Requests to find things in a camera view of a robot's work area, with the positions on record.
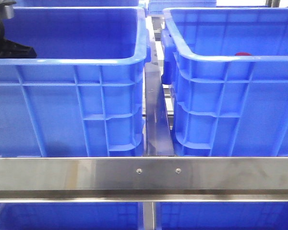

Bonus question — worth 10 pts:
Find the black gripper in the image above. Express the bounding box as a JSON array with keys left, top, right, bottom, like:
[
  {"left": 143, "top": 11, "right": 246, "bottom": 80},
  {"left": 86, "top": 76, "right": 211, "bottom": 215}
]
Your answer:
[{"left": 0, "top": 0, "right": 37, "bottom": 58}]

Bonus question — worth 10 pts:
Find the red mushroom push button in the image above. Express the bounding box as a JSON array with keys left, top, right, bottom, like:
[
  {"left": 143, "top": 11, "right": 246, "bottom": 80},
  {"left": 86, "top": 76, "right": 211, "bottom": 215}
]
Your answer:
[{"left": 235, "top": 52, "right": 251, "bottom": 56}]

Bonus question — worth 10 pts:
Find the blue crate rear left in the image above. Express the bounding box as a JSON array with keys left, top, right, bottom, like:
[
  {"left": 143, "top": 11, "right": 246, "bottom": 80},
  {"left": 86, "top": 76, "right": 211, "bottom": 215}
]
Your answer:
[{"left": 15, "top": 0, "right": 146, "bottom": 7}]

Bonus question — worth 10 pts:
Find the large blue crate left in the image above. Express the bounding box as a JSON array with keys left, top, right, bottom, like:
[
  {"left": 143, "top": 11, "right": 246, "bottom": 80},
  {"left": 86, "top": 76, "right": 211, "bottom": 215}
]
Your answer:
[{"left": 0, "top": 7, "right": 150, "bottom": 158}]

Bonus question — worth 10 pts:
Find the large blue crate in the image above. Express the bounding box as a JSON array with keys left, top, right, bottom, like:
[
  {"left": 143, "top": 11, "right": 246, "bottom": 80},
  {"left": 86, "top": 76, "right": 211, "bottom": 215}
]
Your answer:
[
  {"left": 161, "top": 8, "right": 288, "bottom": 157},
  {"left": 0, "top": 7, "right": 150, "bottom": 158}
]

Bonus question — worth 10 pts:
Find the blue crate rear right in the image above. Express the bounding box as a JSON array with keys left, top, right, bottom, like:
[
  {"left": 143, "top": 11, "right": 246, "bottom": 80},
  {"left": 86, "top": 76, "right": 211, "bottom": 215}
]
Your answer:
[{"left": 148, "top": 0, "right": 216, "bottom": 15}]

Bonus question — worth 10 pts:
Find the steel centre divider bar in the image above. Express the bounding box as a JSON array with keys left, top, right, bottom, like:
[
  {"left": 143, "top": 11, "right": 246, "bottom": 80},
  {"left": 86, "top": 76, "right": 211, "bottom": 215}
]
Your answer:
[{"left": 144, "top": 62, "right": 175, "bottom": 157}]

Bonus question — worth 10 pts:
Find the blue crate lower left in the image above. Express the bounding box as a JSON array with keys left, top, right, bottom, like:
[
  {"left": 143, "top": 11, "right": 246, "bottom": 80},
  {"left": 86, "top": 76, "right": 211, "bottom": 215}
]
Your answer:
[{"left": 0, "top": 203, "right": 144, "bottom": 230}]

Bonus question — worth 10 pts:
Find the large blue crate right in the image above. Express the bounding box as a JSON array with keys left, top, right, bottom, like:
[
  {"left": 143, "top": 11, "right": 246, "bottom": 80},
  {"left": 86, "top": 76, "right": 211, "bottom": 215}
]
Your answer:
[{"left": 161, "top": 8, "right": 288, "bottom": 157}]

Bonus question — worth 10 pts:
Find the blue crate lower right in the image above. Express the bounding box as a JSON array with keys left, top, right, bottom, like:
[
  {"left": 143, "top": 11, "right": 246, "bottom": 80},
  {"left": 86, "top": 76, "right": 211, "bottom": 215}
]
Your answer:
[{"left": 156, "top": 202, "right": 288, "bottom": 230}]

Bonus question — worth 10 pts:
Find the stainless steel front rail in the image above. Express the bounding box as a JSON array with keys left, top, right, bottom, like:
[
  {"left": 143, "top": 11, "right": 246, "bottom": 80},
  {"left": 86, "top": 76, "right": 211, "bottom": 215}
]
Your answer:
[{"left": 0, "top": 157, "right": 288, "bottom": 203}]

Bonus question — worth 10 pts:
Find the steel lower vertical post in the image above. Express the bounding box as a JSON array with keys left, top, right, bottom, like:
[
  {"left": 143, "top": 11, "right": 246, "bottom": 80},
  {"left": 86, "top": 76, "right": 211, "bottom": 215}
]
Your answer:
[{"left": 143, "top": 202, "right": 156, "bottom": 230}]

